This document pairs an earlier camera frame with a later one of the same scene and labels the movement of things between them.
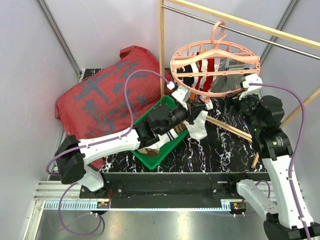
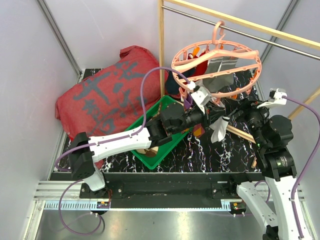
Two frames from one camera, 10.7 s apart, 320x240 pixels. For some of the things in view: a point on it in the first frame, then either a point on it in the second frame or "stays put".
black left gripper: x=192 y=113 -> x=215 y=112
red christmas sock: x=203 y=83 -> x=200 y=69
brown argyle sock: x=182 y=126 stays put
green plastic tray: x=168 y=146 stays put
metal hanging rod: x=243 y=33 stays put
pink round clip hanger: x=214 y=67 stays put
